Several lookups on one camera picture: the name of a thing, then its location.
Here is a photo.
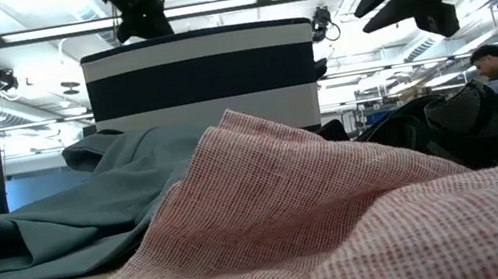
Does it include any black mounted camera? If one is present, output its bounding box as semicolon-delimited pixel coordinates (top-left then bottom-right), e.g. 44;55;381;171
0;61;22;95
306;2;344;47

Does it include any black underwear printed waistband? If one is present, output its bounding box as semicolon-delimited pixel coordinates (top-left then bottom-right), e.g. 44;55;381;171
312;76;498;197

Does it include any pink button shirt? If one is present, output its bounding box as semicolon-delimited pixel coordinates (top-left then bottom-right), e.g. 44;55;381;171
0;63;498;279

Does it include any navy white striped fabric bin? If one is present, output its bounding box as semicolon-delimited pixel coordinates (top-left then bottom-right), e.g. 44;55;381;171
78;10;330;167

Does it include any person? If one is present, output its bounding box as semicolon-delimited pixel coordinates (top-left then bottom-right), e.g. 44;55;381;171
466;41;498;86

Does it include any grey-teal shirt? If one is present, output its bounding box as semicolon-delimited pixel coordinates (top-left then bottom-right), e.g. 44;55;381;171
0;109;248;279

